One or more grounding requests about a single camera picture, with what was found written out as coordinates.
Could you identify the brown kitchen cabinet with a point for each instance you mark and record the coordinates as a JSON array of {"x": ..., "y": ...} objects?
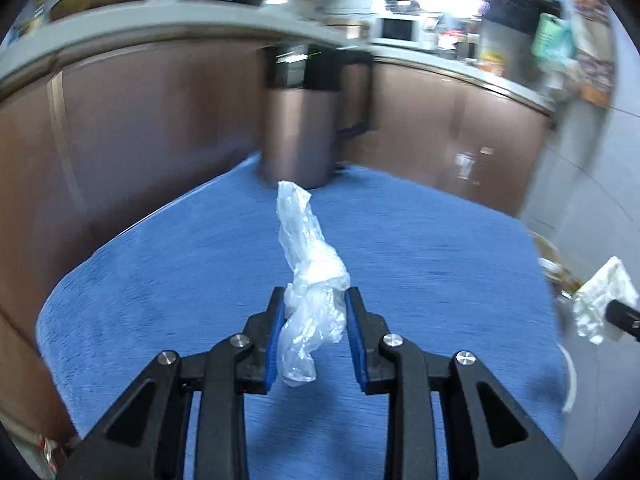
[{"x": 150, "y": 110}]

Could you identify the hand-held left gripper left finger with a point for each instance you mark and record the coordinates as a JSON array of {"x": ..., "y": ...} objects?
[{"x": 273, "y": 355}]

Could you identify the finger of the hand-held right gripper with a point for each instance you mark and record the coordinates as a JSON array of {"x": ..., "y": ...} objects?
[{"x": 625, "y": 317}]

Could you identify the white microwave oven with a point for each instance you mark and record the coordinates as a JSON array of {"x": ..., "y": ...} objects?
[{"x": 400, "y": 29}]

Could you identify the red printed wrapper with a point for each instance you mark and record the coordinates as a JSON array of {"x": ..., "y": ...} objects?
[{"x": 50, "y": 452}]

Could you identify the green plastic basket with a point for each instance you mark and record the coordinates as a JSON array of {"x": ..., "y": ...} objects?
[{"x": 550, "y": 40}]

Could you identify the clear plastic bag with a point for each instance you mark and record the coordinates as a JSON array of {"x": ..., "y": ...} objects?
[{"x": 305, "y": 270}]

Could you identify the white tissue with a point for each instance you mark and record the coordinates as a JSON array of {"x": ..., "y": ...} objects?
[{"x": 600, "y": 290}]

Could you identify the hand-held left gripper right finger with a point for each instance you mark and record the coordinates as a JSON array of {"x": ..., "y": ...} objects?
[{"x": 356, "y": 345}]

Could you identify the grey kitchen countertop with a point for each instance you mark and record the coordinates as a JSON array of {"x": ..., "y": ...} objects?
[{"x": 150, "y": 25}]

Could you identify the blue fleece towel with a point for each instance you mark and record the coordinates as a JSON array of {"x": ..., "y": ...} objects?
[{"x": 175, "y": 270}]

